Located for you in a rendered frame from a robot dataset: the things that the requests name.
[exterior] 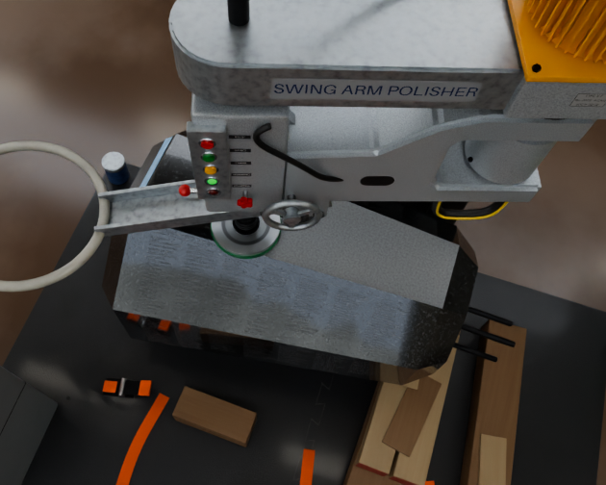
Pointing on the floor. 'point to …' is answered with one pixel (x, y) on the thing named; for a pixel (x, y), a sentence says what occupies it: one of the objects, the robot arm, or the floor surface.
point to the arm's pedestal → (9, 423)
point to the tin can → (115, 167)
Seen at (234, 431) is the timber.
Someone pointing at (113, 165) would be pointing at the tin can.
